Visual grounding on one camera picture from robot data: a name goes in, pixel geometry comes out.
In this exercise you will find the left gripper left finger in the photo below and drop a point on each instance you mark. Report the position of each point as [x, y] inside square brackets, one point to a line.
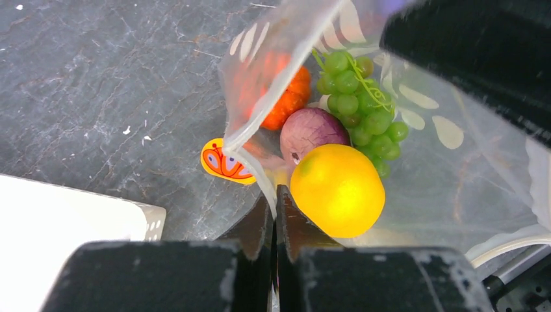
[231, 273]

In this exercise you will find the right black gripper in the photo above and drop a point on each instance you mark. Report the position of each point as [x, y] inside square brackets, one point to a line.
[495, 51]

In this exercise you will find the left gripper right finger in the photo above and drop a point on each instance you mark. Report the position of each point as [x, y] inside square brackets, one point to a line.
[316, 273]

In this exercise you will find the yellow toy lemon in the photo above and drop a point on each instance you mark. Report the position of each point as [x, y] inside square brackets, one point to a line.
[339, 190]

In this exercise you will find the clear zip top bag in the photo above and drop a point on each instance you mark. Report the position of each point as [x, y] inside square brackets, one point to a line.
[463, 175]

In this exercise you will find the purple toy onion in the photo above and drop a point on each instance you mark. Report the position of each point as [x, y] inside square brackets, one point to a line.
[308, 128]

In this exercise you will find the green toy grapes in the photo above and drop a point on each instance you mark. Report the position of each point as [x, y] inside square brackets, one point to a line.
[368, 112]

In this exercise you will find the orange toy pumpkin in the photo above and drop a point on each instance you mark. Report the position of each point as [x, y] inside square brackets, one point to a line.
[295, 96]

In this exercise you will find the yellow butterfly toy block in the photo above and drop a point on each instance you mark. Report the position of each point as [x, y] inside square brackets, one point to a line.
[217, 164]

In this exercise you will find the white perforated plastic basket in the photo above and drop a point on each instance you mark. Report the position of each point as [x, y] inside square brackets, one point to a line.
[43, 224]

